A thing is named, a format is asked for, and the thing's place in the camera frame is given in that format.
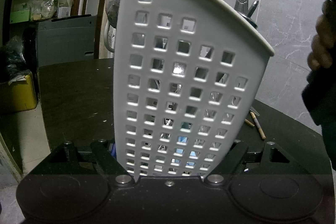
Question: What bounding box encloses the white perforated utensil basket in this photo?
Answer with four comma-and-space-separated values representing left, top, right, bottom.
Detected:
113, 0, 274, 178

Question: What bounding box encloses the grey cabinet box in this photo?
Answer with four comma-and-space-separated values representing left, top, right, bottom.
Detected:
36, 15, 97, 67

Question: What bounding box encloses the wooden chopstick patterned tip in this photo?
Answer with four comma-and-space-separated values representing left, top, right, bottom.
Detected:
250, 111, 266, 140

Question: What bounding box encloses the green box on shelf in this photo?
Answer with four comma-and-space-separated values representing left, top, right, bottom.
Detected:
10, 10, 30, 24

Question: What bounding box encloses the yellow bin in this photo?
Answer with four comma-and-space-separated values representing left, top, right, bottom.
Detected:
8, 70, 38, 112

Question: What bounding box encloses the grey handled peeler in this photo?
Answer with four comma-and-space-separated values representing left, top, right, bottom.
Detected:
246, 0, 259, 29

